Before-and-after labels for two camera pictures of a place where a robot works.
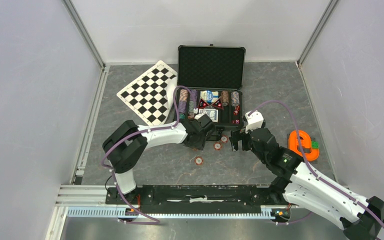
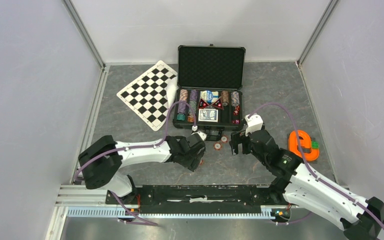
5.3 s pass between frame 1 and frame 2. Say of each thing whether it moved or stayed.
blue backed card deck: stayed
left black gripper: moved
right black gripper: stayed
